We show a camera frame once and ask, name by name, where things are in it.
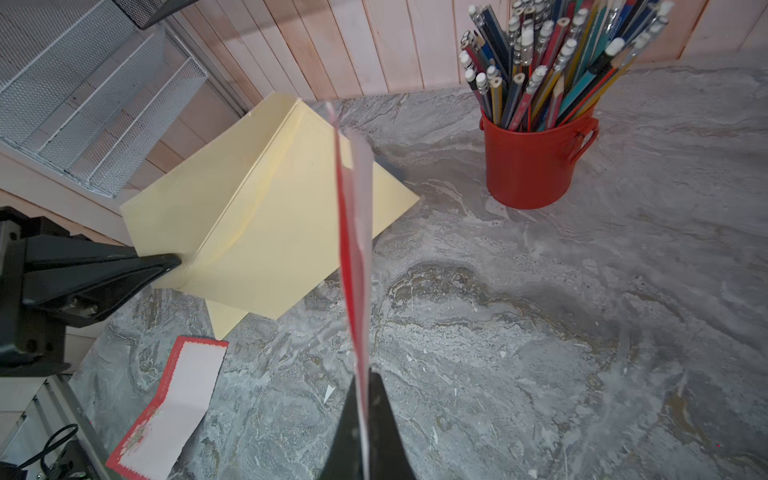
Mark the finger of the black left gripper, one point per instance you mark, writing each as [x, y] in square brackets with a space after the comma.
[105, 275]

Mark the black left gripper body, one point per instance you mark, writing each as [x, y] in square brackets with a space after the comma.
[33, 336]

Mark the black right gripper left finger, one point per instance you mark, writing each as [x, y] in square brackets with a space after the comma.
[344, 460]

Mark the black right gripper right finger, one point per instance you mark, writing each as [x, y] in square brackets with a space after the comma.
[387, 456]

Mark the yellow envelope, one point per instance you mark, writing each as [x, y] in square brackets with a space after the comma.
[223, 318]
[253, 215]

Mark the grey paper envelope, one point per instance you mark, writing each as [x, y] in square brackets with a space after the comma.
[393, 169]

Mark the red pencil cup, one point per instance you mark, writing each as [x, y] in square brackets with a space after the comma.
[527, 171]

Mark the bunch of pencils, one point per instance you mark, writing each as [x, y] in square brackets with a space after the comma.
[551, 61]

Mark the aluminium frame rail front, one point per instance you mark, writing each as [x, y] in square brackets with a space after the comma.
[53, 406]

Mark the white wire mesh shelf rack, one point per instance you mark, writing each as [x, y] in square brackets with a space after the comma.
[86, 93]

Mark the black mesh wall basket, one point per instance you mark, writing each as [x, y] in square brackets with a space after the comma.
[146, 13]

